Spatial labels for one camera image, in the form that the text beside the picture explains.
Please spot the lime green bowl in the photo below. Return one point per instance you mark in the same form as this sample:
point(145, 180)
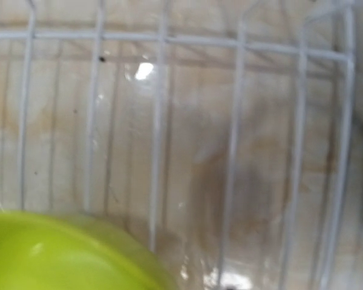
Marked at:
point(74, 251)

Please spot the white wire dish rack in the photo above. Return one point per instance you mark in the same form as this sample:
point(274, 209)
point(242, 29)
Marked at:
point(241, 45)

